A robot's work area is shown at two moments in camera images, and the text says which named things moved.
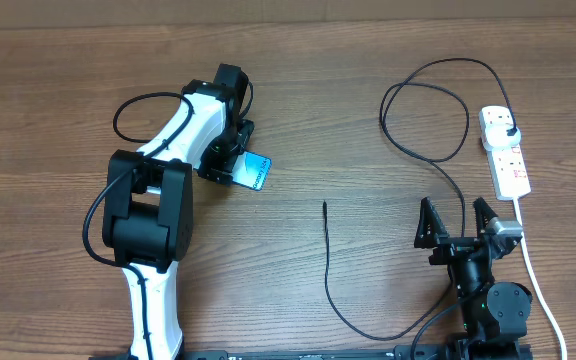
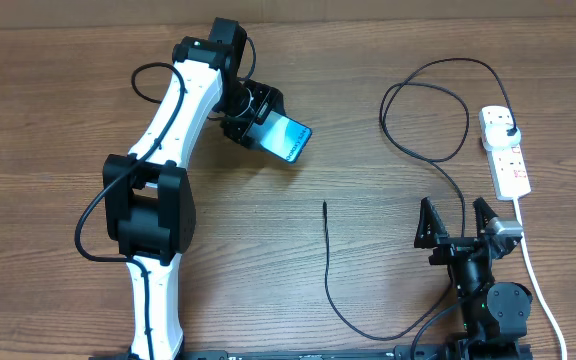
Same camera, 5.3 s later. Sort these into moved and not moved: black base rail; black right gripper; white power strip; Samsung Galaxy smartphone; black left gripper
Moved: black left gripper; Samsung Galaxy smartphone
Not moved: black right gripper; white power strip; black base rail
